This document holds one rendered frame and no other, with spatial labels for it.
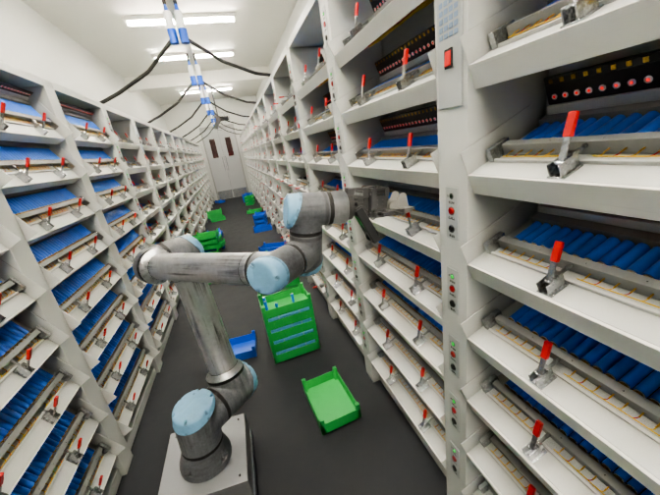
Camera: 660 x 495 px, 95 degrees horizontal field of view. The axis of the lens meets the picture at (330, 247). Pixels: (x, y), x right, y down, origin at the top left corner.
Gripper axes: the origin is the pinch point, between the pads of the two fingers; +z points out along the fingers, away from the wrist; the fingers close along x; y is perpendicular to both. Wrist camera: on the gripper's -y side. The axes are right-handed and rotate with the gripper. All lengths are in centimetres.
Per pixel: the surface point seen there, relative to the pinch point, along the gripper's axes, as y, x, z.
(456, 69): 31.2, -22.9, -5.7
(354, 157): 14.9, 44.3, 0.2
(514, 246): -3.1, -31.9, 5.6
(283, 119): 45, 184, -5
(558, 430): -42, -44, 12
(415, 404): -85, 10, 15
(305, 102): 47, 114, -3
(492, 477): -68, -34, 9
